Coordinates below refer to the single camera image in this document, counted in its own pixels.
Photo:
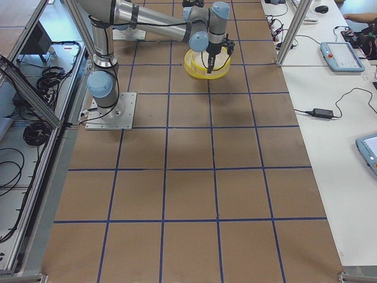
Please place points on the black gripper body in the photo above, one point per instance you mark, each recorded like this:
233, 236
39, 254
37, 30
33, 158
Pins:
212, 49

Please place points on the person hand at desk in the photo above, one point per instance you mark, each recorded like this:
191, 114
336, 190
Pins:
366, 18

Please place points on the wrist black camera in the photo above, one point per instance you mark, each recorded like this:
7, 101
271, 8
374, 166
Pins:
229, 46

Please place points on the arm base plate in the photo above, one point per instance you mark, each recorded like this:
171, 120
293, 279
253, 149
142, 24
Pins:
128, 35
121, 117

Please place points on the black power brick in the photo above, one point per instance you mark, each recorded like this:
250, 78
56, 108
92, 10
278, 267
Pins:
322, 113

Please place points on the black computer mouse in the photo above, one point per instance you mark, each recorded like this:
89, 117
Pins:
322, 9

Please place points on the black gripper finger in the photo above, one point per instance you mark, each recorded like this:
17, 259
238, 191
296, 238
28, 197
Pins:
208, 67
212, 61

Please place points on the blue teach pendant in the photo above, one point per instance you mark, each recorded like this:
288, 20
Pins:
340, 57

